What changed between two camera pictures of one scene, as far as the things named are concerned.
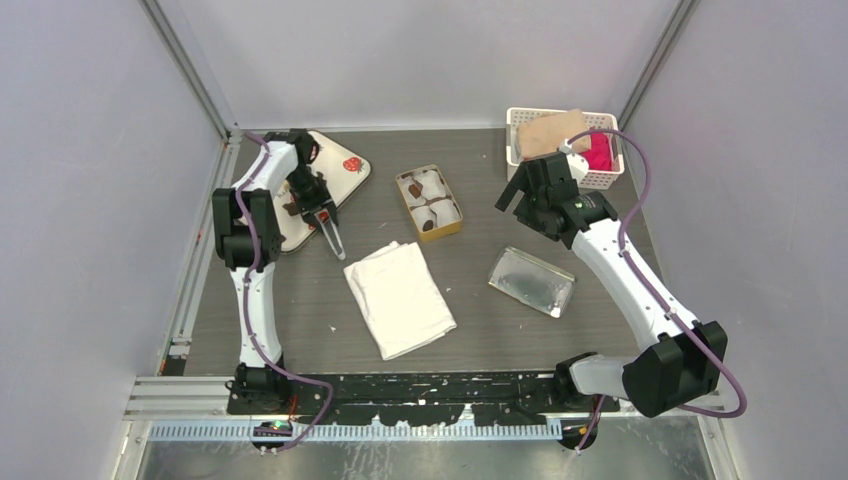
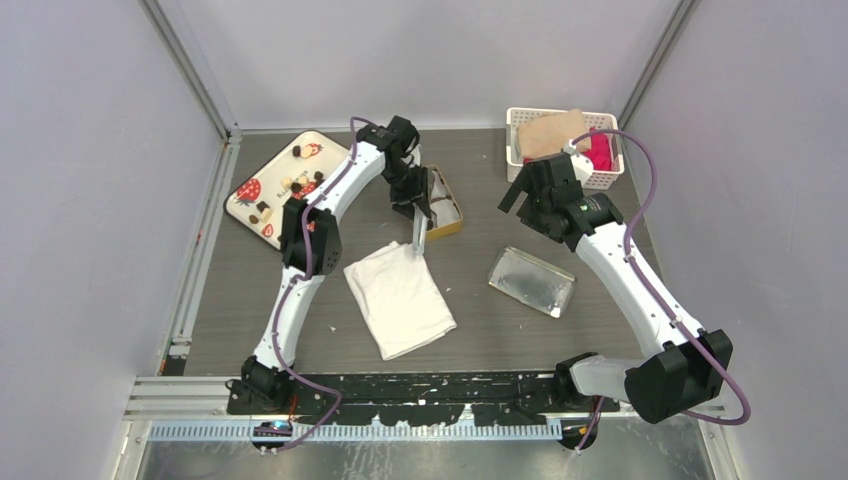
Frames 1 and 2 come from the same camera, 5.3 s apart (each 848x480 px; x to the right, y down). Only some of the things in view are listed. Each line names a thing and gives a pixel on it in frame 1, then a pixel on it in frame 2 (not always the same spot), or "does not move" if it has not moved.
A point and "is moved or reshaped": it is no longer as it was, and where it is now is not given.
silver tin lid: (532, 281) does not move
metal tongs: (322, 216) is moved or reshaped
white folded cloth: (400, 298) does not move
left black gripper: (322, 201) to (417, 193)
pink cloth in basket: (598, 155) does not move
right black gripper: (522, 209) does not move
